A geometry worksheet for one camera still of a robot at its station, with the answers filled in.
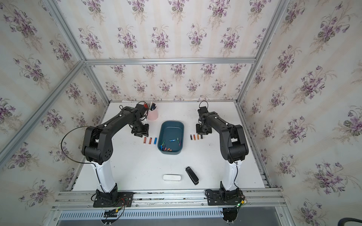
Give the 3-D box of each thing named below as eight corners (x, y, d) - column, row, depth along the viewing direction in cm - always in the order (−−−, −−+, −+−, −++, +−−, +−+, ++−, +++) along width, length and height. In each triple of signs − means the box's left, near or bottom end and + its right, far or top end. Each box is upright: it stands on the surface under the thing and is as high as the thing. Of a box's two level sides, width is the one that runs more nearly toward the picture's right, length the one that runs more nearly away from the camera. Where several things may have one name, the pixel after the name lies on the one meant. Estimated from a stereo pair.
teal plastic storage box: (157, 154, 92) (156, 150, 87) (161, 125, 107) (160, 120, 102) (184, 154, 92) (184, 150, 87) (183, 125, 107) (183, 120, 102)
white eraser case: (163, 181, 81) (162, 180, 78) (164, 176, 83) (163, 174, 80) (181, 181, 81) (181, 180, 78) (181, 176, 83) (181, 174, 80)
